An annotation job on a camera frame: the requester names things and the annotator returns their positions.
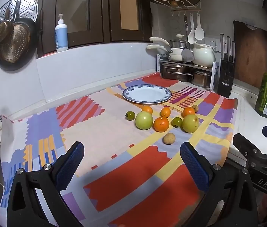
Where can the large orange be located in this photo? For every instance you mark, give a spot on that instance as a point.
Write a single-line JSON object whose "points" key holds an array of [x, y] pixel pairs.
{"points": [[161, 124]]}

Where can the metal slotted spatula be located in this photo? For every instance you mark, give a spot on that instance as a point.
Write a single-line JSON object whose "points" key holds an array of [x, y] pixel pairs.
{"points": [[187, 54]]}

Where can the dark wooden window frame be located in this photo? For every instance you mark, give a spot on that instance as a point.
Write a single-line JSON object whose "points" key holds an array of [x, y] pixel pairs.
{"points": [[105, 11]]}

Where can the white rice paddle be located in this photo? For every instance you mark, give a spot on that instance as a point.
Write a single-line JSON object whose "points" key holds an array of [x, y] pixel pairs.
{"points": [[199, 32]]}

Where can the brown kiwi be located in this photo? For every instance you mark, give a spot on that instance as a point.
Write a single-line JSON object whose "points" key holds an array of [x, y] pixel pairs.
{"points": [[169, 138]]}

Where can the small green tangerine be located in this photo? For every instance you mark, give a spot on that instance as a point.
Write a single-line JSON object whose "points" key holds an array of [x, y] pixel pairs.
{"points": [[130, 115], [177, 122]]}

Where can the large yellow-green apple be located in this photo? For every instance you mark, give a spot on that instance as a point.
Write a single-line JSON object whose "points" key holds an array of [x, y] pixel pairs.
{"points": [[190, 123]]}

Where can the black knife block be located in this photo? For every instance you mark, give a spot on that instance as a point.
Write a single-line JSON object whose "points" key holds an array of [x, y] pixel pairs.
{"points": [[225, 78]]}

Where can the white wall socket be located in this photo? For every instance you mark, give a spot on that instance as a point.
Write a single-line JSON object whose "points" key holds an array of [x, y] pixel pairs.
{"points": [[210, 42]]}

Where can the steel pot with lid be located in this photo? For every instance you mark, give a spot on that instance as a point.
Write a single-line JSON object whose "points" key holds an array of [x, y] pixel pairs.
{"points": [[178, 43]]}

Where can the copper colander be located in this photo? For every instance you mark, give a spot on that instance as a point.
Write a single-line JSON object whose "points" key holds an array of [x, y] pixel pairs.
{"points": [[14, 43]]}

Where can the small steel pot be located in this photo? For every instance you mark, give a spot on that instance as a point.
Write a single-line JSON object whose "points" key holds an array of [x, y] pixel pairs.
{"points": [[201, 78]]}

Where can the blue rimmed white plate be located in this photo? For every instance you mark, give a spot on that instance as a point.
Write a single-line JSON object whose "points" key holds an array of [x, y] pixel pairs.
{"points": [[147, 94]]}

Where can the small orange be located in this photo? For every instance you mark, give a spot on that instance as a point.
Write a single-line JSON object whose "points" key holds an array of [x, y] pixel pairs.
{"points": [[165, 112], [189, 111], [147, 110]]}

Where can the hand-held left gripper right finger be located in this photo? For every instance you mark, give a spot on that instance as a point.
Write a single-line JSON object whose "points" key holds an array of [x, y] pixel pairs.
{"points": [[194, 165]]}

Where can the brown wooden cutting board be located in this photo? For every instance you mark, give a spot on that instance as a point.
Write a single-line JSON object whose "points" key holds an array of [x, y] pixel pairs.
{"points": [[251, 54]]}

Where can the wide steel pot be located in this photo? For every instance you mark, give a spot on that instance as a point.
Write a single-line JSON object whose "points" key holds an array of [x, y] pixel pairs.
{"points": [[174, 72]]}

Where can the small brown longan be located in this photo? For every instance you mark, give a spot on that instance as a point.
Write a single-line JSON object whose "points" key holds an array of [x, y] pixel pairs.
{"points": [[195, 108]]}

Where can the white pot rack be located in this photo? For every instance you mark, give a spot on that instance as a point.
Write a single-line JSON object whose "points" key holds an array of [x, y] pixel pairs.
{"points": [[212, 75]]}

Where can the white pump lotion bottle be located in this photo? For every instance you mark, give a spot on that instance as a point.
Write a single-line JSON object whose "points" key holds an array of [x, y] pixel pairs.
{"points": [[61, 37]]}

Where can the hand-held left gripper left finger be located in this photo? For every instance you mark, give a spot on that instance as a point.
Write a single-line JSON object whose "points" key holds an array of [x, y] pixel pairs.
{"points": [[70, 165]]}

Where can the colourful patterned cloth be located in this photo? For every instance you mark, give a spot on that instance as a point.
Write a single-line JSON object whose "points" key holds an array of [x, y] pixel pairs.
{"points": [[124, 170]]}

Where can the cream saucepan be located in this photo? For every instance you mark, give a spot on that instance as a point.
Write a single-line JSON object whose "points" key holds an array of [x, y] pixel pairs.
{"points": [[155, 47], [159, 40]]}

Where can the dark frying pan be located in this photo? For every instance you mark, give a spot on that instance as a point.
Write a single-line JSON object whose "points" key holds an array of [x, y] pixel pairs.
{"points": [[33, 40]]}

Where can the white ceramic pot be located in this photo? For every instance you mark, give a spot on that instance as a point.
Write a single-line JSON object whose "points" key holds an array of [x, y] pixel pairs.
{"points": [[203, 54]]}

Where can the small copper strainer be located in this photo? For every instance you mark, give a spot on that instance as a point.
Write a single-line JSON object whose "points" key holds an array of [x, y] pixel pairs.
{"points": [[2, 32]]}

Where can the perforated metal steamer tray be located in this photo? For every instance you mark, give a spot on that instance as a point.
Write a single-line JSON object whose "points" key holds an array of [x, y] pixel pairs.
{"points": [[27, 7]]}

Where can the large green apple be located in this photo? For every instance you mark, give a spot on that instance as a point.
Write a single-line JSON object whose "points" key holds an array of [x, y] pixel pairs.
{"points": [[144, 120]]}

